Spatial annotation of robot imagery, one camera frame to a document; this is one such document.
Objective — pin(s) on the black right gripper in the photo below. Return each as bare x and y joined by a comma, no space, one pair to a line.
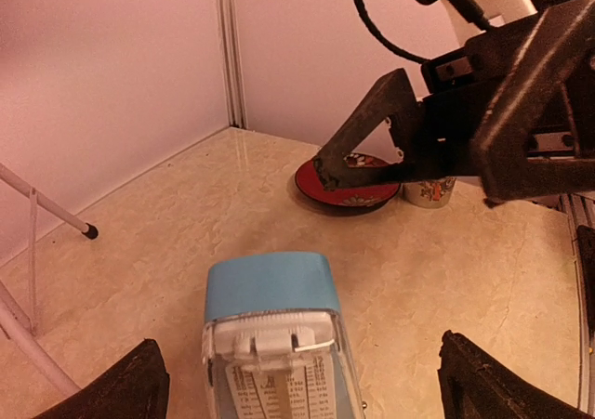
513,107

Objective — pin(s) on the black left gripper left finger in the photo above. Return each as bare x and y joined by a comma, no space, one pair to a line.
136,386

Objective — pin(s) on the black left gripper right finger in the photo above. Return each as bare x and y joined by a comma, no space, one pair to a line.
475,385

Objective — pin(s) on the blue and white box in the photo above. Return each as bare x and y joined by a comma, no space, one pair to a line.
274,342

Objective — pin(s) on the white patterned mug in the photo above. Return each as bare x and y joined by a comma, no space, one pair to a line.
430,194

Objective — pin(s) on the red floral saucer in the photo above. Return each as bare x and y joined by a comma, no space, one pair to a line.
345,202

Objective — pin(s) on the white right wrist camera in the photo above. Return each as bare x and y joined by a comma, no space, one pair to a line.
474,1

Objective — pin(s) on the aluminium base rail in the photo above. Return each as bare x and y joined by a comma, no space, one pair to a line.
580,213

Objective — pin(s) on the right aluminium frame post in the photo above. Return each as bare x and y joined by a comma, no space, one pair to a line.
231,63

